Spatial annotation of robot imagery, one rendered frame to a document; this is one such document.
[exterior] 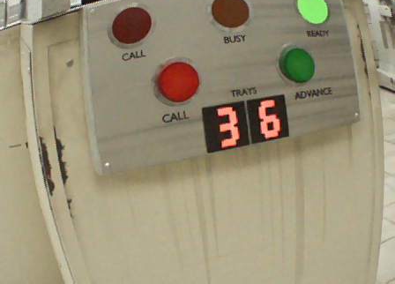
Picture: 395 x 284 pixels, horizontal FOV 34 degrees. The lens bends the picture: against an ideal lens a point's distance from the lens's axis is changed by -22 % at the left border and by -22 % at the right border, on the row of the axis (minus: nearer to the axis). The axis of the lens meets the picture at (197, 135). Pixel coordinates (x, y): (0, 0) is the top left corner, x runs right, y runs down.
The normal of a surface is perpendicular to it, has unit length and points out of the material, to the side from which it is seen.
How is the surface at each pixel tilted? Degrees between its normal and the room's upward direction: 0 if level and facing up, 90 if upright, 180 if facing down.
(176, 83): 90
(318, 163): 90
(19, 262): 90
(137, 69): 90
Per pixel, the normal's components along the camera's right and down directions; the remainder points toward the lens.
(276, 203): 0.29, 0.17
